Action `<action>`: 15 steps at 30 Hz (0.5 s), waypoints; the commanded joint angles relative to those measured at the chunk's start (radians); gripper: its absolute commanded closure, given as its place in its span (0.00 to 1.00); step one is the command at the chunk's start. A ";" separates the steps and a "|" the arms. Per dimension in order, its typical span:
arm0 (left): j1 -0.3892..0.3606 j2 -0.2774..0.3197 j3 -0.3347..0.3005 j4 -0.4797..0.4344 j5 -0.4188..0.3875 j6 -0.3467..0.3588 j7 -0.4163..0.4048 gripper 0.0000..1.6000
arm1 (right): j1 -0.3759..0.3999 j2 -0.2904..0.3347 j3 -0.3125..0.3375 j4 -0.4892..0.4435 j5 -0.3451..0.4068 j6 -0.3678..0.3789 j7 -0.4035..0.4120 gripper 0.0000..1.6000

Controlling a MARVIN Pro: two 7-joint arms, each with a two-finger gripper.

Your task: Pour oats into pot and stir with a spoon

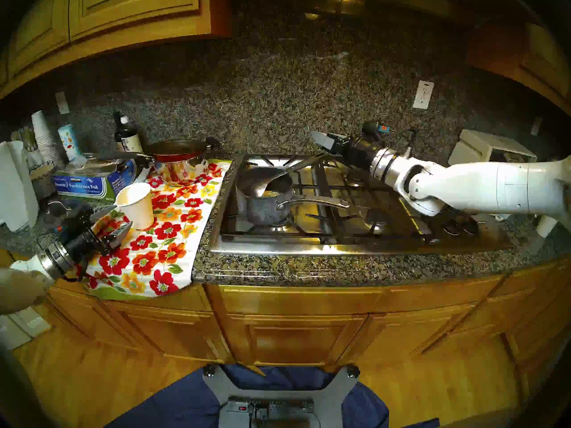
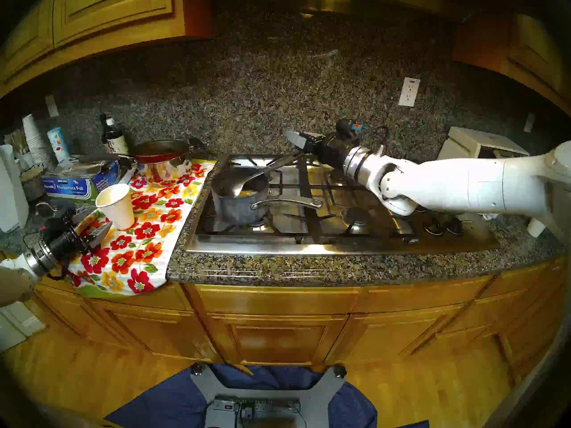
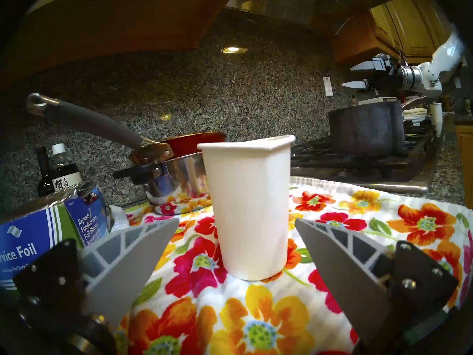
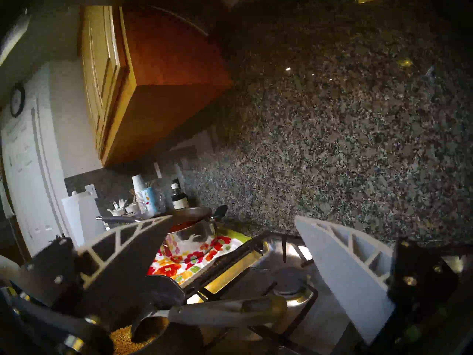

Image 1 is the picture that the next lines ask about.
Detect blue foil sheet box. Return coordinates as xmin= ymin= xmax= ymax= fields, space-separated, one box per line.
xmin=51 ymin=159 xmax=138 ymax=202

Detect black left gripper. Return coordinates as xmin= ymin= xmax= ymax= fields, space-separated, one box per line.
xmin=56 ymin=204 xmax=133 ymax=265

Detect wooden base cabinets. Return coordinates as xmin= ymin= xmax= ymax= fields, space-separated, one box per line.
xmin=0 ymin=249 xmax=571 ymax=401

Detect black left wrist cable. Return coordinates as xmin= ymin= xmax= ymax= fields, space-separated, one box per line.
xmin=67 ymin=258 xmax=92 ymax=283

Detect dark bottle white cap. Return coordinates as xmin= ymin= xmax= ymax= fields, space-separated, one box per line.
xmin=118 ymin=116 xmax=143 ymax=153

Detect metal serving spoon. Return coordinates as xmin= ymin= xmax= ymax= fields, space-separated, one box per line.
xmin=252 ymin=152 xmax=331 ymax=198

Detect stack of white paper cups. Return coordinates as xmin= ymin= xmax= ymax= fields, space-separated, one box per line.
xmin=30 ymin=111 xmax=63 ymax=167

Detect grey power strip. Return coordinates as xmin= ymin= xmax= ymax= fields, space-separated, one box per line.
xmin=227 ymin=398 xmax=315 ymax=414

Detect cup of wooden sticks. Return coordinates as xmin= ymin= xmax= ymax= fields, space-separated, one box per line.
xmin=18 ymin=126 xmax=44 ymax=167

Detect floral kitchen towel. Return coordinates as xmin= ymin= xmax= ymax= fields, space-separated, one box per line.
xmin=74 ymin=159 xmax=233 ymax=300

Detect dark grey saucepan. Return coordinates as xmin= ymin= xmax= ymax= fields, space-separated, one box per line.
xmin=235 ymin=167 xmax=351 ymax=226

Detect small white paper cup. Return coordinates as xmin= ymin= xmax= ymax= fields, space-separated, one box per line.
xmin=535 ymin=215 xmax=559 ymax=238

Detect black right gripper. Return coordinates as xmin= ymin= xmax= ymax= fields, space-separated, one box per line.
xmin=311 ymin=122 xmax=382 ymax=170

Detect navy blue fabric cover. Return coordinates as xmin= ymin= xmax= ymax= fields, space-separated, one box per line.
xmin=105 ymin=365 xmax=440 ymax=428

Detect shiny steel stock pot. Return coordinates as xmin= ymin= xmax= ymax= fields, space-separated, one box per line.
xmin=147 ymin=136 xmax=221 ymax=187

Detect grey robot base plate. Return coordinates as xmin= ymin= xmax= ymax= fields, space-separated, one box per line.
xmin=203 ymin=365 xmax=361 ymax=428

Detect white toaster oven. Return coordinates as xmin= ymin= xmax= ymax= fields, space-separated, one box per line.
xmin=448 ymin=129 xmax=538 ymax=165

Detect red frying pan grey handle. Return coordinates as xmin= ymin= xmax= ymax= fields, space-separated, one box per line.
xmin=85 ymin=139 xmax=208 ymax=164

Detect black pot lid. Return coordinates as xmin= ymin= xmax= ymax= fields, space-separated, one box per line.
xmin=42 ymin=200 xmax=85 ymax=222

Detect wooden wall cabinet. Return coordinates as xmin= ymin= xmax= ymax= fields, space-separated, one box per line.
xmin=0 ymin=0 xmax=232 ymax=100
xmin=464 ymin=19 xmax=571 ymax=115

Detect stainless steel gas cooktop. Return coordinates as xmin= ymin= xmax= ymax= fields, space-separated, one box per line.
xmin=208 ymin=154 xmax=513 ymax=257

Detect white wall power outlet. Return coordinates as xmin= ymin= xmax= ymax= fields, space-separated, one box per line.
xmin=412 ymin=80 xmax=434 ymax=110

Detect leaf print paper cup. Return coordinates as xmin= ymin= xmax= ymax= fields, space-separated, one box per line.
xmin=57 ymin=124 xmax=82 ymax=161

